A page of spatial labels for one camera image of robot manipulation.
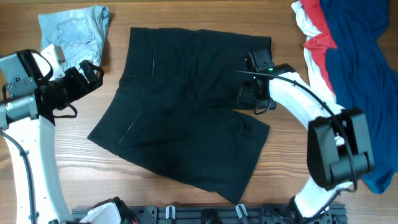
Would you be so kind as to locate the folded light denim shorts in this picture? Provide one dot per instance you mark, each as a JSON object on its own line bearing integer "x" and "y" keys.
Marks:
{"x": 81, "y": 33}

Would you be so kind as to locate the navy blue garment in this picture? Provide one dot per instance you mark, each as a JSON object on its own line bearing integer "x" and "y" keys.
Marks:
{"x": 362, "y": 78}

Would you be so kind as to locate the white garment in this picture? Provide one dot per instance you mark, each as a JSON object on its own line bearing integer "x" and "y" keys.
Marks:
{"x": 316, "y": 81}

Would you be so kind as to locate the red garment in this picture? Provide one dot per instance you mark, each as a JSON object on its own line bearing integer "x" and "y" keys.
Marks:
{"x": 320, "y": 43}

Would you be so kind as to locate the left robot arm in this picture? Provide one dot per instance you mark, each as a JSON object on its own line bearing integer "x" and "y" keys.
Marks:
{"x": 37, "y": 86}

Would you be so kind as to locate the black shorts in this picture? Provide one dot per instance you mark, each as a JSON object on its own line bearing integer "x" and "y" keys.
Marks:
{"x": 176, "y": 112}

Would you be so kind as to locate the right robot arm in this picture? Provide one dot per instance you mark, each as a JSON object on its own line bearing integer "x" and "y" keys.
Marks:
{"x": 339, "y": 149}

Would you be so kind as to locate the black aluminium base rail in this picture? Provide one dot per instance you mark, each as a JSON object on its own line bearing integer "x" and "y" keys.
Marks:
{"x": 217, "y": 214}

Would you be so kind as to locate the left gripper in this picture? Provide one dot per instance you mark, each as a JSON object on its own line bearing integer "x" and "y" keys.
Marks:
{"x": 82, "y": 78}

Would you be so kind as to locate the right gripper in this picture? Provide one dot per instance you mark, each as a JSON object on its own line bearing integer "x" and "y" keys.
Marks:
{"x": 249, "y": 91}

